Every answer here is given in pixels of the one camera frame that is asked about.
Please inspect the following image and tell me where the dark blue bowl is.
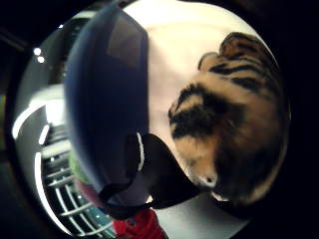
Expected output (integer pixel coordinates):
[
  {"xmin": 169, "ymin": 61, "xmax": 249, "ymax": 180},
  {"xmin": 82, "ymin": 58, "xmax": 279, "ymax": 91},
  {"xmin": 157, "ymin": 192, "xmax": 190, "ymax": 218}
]
[{"xmin": 63, "ymin": 1, "xmax": 151, "ymax": 207}]

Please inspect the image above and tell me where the striped tiger soft toy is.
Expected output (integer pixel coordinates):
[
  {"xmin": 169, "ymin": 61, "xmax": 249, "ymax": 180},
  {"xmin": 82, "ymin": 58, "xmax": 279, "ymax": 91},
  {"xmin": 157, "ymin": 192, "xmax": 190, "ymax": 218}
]
[{"xmin": 167, "ymin": 31, "xmax": 292, "ymax": 209}]

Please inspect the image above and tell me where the red object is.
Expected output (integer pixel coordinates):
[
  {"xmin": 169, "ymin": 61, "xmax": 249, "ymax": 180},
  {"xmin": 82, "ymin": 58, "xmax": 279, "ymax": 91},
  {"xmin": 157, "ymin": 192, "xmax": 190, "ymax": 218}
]
[{"xmin": 112, "ymin": 208, "xmax": 169, "ymax": 239}]

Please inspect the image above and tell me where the green object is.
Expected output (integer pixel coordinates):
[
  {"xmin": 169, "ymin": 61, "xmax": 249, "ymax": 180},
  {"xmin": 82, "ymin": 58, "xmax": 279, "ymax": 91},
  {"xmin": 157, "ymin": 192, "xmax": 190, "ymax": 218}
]
[{"xmin": 68, "ymin": 150, "xmax": 92, "ymax": 185}]

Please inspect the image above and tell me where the slatted ceiling grille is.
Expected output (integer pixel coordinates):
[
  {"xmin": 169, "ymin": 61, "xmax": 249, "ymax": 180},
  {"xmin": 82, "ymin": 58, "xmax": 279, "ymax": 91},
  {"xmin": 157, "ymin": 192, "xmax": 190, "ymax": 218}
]
[{"xmin": 42, "ymin": 125, "xmax": 116, "ymax": 238}]

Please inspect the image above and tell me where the curved ceiling light strip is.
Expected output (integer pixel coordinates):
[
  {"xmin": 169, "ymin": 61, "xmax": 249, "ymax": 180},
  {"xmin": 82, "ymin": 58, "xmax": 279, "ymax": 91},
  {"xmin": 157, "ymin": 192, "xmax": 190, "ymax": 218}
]
[
  {"xmin": 11, "ymin": 99, "xmax": 64, "ymax": 140},
  {"xmin": 34, "ymin": 151, "xmax": 74, "ymax": 236}
]

